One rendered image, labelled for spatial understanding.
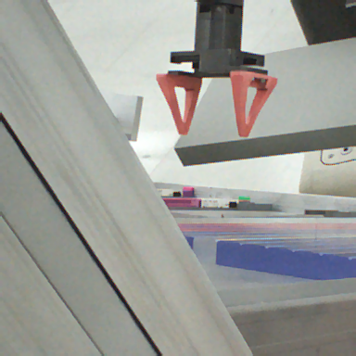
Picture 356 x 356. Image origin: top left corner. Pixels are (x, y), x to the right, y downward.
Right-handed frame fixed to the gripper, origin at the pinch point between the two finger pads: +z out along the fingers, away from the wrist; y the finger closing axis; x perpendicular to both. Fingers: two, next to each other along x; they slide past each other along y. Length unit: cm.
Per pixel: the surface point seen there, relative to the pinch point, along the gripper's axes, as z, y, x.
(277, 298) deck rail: 7, 60, -67
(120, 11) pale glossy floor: -53, -194, 167
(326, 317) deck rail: 8, 60, -65
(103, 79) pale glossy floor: -22, -167, 135
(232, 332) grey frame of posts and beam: 7, 64, -74
